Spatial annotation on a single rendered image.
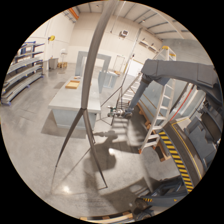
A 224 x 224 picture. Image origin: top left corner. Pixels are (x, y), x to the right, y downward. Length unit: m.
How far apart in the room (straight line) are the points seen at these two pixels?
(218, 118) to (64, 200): 2.07
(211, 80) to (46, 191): 2.36
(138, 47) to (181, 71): 11.16
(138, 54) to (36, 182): 12.79
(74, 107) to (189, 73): 1.54
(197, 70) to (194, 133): 0.51
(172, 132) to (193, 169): 0.33
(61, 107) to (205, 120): 1.84
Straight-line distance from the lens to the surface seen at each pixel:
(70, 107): 1.35
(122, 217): 1.65
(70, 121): 1.64
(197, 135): 0.74
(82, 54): 3.00
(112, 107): 1.45
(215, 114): 0.86
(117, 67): 11.02
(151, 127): 1.66
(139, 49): 11.88
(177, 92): 2.25
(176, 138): 0.59
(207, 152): 0.79
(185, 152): 0.60
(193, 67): 0.83
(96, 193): 1.53
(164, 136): 0.62
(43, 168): 1.71
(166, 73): 0.89
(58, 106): 1.41
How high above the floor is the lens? 1.49
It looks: 38 degrees down
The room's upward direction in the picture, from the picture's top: 21 degrees clockwise
